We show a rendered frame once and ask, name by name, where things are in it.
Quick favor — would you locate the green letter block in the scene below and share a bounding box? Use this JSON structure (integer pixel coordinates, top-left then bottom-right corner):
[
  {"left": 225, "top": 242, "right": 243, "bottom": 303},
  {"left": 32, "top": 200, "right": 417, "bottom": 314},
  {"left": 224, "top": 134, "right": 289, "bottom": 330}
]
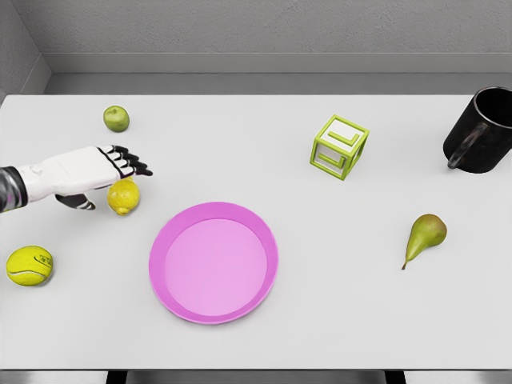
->
[{"left": 309, "top": 114, "right": 370, "bottom": 182}]

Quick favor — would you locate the green apple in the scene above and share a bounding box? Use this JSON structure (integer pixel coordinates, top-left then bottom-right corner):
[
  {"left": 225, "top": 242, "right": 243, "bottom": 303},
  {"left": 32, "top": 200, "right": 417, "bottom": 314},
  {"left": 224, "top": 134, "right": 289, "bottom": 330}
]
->
[{"left": 103, "top": 105, "right": 130, "bottom": 133}]

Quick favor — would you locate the black mug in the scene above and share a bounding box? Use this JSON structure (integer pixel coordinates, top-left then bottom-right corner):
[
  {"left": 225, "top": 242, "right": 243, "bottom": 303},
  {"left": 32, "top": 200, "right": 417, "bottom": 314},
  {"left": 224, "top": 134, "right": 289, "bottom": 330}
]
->
[{"left": 442, "top": 86, "right": 512, "bottom": 174}]

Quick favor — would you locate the pink round plate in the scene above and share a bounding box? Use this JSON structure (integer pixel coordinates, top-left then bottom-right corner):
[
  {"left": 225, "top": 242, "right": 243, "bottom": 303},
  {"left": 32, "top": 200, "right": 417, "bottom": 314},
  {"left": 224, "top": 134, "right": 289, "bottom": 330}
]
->
[{"left": 148, "top": 202, "right": 279, "bottom": 326}]

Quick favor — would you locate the green pear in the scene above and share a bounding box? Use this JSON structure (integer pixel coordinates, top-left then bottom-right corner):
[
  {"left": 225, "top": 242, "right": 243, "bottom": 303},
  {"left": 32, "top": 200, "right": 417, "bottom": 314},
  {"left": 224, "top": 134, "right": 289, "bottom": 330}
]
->
[{"left": 401, "top": 213, "right": 448, "bottom": 271}]

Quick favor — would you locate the yellow tennis ball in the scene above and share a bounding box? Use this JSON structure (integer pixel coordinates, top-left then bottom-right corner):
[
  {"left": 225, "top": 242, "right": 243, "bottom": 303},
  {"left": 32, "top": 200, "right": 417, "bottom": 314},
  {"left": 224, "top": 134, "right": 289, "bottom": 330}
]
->
[{"left": 6, "top": 245, "right": 54, "bottom": 287}]

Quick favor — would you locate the yellow lemon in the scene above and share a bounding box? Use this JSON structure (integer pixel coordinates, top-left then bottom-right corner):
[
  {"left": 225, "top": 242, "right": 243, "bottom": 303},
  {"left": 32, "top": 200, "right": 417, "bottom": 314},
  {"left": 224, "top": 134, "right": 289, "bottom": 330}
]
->
[{"left": 106, "top": 177, "right": 141, "bottom": 217}]

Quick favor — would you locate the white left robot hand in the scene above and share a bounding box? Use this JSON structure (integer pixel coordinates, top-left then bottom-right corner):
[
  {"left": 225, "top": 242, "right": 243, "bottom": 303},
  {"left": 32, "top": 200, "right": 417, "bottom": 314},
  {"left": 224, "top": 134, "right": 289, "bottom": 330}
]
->
[{"left": 44, "top": 145, "right": 154, "bottom": 211}]

